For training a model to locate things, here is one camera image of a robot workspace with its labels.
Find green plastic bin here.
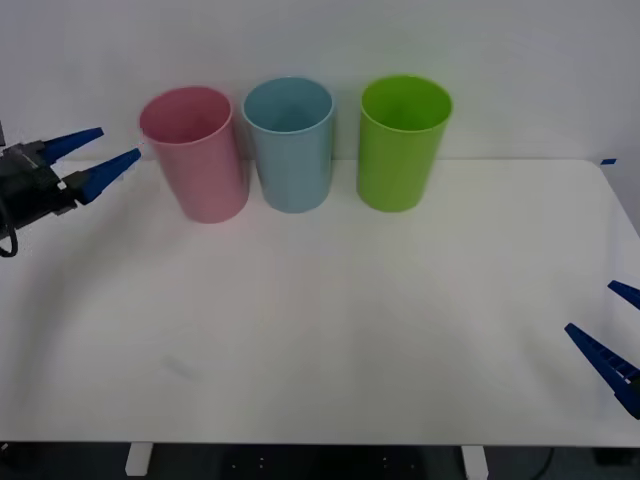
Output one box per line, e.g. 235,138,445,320
356,74,454,214

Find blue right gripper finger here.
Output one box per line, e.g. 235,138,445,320
564,323,640,419
607,280,640,310

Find pink plastic bin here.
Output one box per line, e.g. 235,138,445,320
138,85,250,225

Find white table leg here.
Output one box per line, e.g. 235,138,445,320
460,444,487,477
124,442,154,477

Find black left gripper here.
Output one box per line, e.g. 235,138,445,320
0,127,143,229

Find pale blue plastic bin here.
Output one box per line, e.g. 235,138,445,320
241,76,336,215

